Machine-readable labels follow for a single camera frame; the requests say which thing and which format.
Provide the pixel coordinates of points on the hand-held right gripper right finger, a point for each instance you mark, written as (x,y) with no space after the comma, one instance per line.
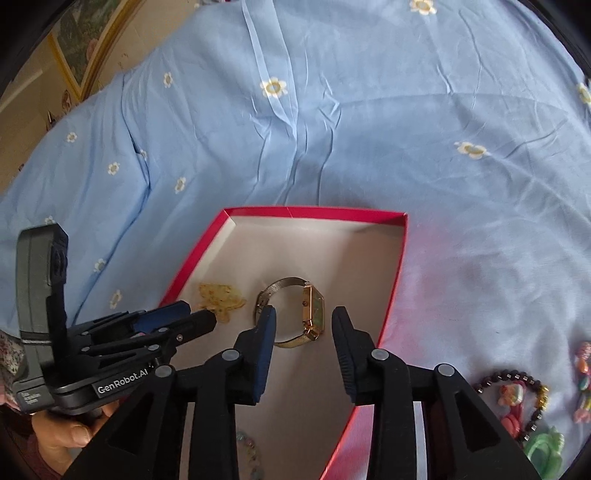
(340,353)

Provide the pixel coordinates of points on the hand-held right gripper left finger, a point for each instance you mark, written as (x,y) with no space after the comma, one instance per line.
(264,355)

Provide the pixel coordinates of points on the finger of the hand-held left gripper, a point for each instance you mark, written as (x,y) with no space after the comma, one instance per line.
(194,323)
(159,316)

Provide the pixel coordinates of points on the gold butterfly brooch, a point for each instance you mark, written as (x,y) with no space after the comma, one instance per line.
(221,297)

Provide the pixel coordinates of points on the gold wristwatch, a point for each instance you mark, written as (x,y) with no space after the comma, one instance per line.
(315,310)

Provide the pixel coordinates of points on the red cardboard box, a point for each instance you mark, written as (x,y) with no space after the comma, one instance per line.
(323,258)

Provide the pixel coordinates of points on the green hair clip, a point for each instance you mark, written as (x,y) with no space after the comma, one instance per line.
(545,445)

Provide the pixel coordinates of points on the person's left hand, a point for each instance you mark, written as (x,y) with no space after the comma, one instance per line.
(69,438)

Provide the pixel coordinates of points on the blue floral bedsheet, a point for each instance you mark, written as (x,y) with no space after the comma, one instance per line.
(369,115)

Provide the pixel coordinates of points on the gold framed picture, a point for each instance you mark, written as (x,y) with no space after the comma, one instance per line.
(78,50)

